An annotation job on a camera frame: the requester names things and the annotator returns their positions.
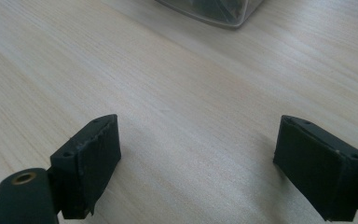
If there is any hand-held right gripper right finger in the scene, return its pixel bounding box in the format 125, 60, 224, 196
272, 114, 358, 222

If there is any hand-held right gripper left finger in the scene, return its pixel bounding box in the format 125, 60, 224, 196
49, 113, 122, 220

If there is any clear plastic container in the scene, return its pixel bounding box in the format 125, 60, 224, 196
155, 0, 265, 30

